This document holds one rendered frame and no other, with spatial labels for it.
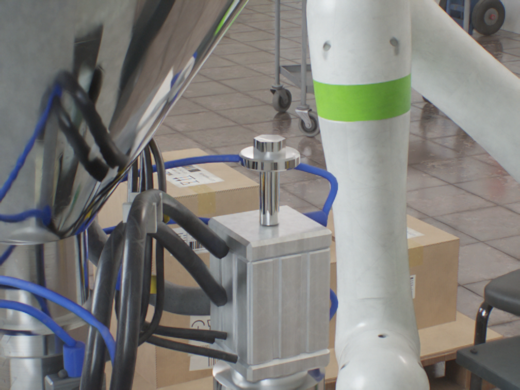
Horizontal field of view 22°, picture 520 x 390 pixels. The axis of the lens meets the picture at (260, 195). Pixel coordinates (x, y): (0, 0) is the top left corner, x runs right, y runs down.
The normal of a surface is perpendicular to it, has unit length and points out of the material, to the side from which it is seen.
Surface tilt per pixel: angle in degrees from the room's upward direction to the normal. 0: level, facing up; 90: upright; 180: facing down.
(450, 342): 0
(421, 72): 112
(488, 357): 0
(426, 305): 90
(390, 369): 36
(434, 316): 90
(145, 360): 90
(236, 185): 0
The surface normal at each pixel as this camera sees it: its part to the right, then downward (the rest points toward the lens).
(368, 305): -0.24, 0.23
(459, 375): -0.88, 0.15
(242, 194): 0.44, 0.26
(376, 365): -0.23, -0.62
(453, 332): 0.00, -0.96
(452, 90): -0.20, 0.49
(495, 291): -0.66, -0.45
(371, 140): 0.09, 0.41
